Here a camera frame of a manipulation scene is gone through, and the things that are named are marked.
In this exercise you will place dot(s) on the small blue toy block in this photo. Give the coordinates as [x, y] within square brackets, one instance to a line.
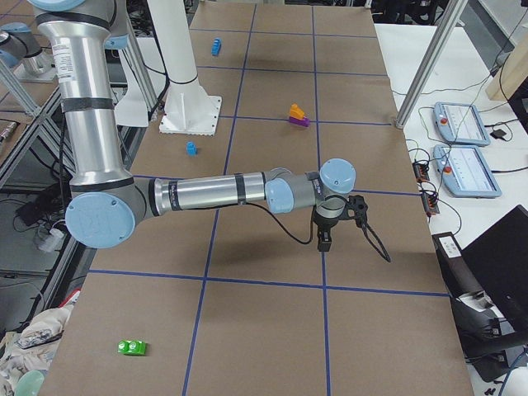
[191, 148]

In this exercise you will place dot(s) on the teach pendant tablet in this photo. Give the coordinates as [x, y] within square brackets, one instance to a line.
[464, 171]
[460, 124]

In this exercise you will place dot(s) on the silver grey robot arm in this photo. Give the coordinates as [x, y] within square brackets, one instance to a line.
[107, 201]

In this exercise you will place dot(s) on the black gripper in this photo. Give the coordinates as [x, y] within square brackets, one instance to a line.
[322, 227]

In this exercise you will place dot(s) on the orange relay board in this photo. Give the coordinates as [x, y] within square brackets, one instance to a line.
[429, 202]
[421, 171]

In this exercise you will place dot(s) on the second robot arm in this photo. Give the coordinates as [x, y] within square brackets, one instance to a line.
[21, 52]

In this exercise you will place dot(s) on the upper teach pendant tablet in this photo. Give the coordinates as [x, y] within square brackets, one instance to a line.
[460, 124]

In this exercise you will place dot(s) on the orange trapezoid block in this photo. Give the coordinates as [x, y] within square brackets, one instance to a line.
[296, 112]

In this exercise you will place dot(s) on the black laptop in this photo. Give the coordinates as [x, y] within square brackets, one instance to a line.
[498, 261]

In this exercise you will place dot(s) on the aluminium frame post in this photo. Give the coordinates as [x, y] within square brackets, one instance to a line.
[438, 42]

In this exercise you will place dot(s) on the purple trapezoid block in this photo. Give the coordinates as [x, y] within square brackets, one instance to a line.
[304, 122]

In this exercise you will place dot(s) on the long blue toy brick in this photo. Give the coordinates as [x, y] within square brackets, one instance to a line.
[216, 46]

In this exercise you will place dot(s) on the lower teach pendant tablet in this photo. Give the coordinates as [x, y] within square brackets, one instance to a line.
[464, 171]

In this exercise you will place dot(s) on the upper orange relay board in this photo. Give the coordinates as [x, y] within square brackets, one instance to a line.
[421, 171]

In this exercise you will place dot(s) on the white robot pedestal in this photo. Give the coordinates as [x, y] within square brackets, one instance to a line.
[188, 108]

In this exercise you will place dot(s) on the patterned cloth bag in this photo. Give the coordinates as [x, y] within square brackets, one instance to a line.
[33, 348]

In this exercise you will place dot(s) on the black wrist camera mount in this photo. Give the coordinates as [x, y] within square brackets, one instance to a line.
[356, 209]

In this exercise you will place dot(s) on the lower orange relay board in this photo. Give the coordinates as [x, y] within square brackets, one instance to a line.
[429, 202]

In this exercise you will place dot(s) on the green toy brick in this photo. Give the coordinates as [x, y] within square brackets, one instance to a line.
[132, 347]

